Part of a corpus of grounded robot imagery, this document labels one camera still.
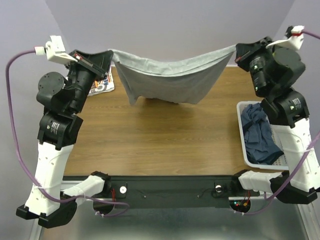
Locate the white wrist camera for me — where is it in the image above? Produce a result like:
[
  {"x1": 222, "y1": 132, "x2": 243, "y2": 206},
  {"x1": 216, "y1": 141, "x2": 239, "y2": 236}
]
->
[
  {"x1": 34, "y1": 35, "x2": 78, "y2": 65},
  {"x1": 266, "y1": 25, "x2": 305, "y2": 51}
]

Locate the folded white printed tank top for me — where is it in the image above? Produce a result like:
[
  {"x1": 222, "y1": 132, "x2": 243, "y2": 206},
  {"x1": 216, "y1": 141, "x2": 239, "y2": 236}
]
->
[{"x1": 88, "y1": 65, "x2": 115, "y2": 97}]

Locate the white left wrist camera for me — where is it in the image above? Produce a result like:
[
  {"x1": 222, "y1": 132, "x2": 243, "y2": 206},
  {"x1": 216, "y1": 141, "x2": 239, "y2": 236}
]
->
[{"x1": 34, "y1": 35, "x2": 78, "y2": 65}]

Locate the white plastic laundry basket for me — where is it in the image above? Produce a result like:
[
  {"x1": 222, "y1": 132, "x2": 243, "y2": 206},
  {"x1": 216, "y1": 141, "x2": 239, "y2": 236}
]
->
[{"x1": 236, "y1": 101, "x2": 289, "y2": 171}]

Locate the navy blue tank top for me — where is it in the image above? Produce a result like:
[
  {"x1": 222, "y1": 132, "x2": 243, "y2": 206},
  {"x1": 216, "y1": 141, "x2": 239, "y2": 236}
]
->
[{"x1": 240, "y1": 103, "x2": 284, "y2": 165}]

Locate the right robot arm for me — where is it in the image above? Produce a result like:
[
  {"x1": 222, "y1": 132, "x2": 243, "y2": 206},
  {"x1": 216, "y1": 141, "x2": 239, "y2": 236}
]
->
[{"x1": 230, "y1": 37, "x2": 320, "y2": 205}]

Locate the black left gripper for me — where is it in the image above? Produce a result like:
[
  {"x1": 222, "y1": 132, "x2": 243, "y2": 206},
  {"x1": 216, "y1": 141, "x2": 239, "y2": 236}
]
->
[{"x1": 66, "y1": 49, "x2": 115, "y2": 113}]

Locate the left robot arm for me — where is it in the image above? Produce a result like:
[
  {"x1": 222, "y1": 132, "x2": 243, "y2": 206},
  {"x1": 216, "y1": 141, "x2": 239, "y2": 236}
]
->
[{"x1": 16, "y1": 50, "x2": 114, "y2": 229}]

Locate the grey tank top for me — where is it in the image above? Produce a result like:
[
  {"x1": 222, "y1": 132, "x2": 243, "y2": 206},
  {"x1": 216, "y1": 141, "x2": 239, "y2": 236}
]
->
[{"x1": 112, "y1": 45, "x2": 236, "y2": 105}]

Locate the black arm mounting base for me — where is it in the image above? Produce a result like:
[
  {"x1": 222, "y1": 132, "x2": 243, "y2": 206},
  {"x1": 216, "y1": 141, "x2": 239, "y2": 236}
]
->
[{"x1": 94, "y1": 175, "x2": 248, "y2": 209}]

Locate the aluminium frame rail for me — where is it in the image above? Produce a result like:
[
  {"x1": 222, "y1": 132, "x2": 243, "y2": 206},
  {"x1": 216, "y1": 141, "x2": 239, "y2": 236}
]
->
[{"x1": 30, "y1": 191, "x2": 320, "y2": 240}]

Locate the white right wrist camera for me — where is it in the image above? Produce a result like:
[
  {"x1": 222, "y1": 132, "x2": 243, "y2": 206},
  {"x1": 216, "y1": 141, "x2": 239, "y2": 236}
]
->
[{"x1": 266, "y1": 25, "x2": 305, "y2": 51}]

